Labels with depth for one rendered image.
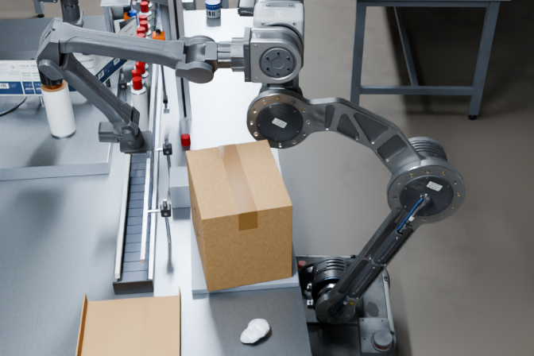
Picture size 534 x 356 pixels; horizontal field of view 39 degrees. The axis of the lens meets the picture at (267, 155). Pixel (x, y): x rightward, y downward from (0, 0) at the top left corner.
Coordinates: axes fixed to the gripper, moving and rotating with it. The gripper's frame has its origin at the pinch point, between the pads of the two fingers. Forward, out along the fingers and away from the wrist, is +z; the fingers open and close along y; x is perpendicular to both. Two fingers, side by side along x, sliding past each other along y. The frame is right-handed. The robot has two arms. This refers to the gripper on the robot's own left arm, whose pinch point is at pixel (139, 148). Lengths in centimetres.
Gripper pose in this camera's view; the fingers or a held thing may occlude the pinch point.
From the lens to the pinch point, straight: 248.8
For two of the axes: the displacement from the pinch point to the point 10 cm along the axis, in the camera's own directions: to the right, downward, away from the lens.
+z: -0.4, 2.4, 9.7
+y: -10.0, 0.5, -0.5
